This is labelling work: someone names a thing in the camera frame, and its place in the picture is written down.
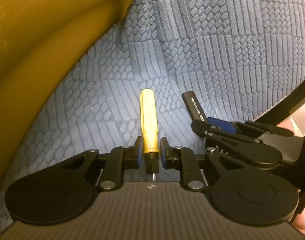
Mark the black USB stick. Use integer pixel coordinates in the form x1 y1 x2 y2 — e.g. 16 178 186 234
182 91 208 123

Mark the yellow handle screwdriver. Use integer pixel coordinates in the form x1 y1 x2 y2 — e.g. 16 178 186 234
140 88 160 182

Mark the person's right hand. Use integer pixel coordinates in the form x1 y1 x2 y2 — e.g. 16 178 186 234
275 115 305 237

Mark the blue textured seat cover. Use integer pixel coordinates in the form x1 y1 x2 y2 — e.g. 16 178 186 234
0 0 305 233

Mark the tan leather sofa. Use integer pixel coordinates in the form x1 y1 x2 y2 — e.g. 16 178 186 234
0 0 133 184

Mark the black sofa side frame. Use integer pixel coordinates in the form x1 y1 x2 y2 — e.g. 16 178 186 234
254 80 305 125

